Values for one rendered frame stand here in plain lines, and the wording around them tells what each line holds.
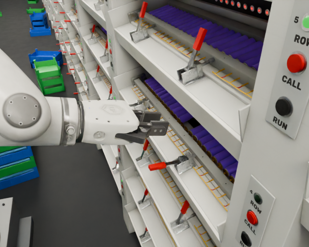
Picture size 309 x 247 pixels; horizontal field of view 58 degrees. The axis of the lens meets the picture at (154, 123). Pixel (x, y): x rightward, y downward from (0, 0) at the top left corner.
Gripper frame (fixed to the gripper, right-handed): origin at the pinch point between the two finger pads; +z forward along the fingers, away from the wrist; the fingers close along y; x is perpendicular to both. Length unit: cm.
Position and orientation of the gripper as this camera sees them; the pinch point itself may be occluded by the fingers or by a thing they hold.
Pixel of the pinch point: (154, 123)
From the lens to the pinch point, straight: 56.7
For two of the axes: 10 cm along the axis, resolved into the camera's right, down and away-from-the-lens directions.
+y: -3.7, -5.0, 7.8
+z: 9.0, 0.2, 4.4
